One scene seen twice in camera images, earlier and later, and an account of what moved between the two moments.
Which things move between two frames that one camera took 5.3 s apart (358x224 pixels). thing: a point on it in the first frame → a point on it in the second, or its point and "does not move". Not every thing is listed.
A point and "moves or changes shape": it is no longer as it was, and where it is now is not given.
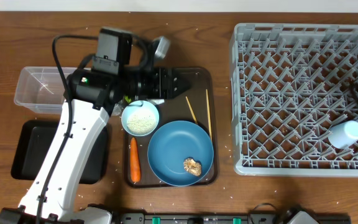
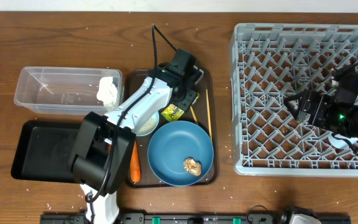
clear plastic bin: (41, 89) does not move
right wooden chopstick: (210, 127) does not move
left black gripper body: (145, 81) → (188, 98)
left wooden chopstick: (191, 110) does not move
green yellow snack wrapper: (127, 99) moves or changes shape
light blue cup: (344, 135) does not move
